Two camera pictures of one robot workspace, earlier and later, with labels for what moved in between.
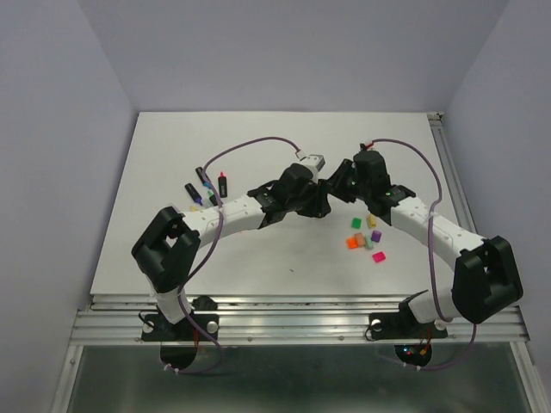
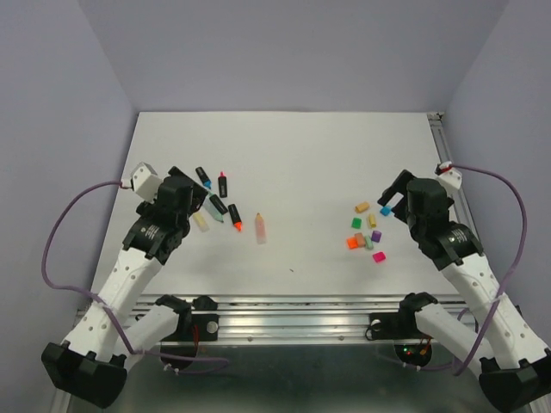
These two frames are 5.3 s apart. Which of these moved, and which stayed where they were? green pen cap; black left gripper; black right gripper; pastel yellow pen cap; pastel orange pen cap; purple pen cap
Moved: black left gripper; black right gripper
Stayed: pastel yellow pen cap; green pen cap; pastel orange pen cap; purple pen cap
